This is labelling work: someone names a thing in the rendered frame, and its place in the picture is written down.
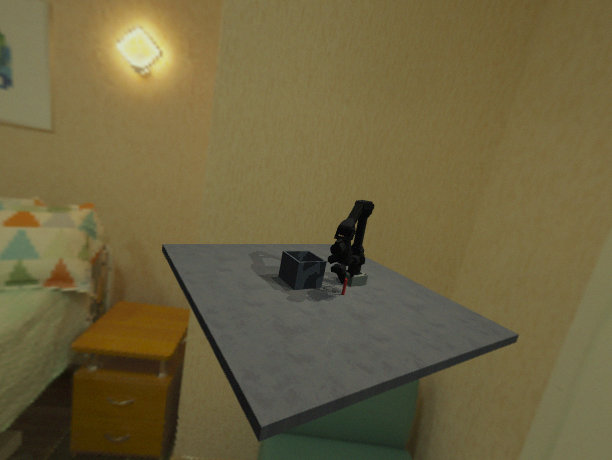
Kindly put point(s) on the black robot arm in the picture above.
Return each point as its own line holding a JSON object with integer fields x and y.
{"x": 360, "y": 212}

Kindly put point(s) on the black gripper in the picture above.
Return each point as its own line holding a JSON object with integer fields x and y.
{"x": 346, "y": 259}

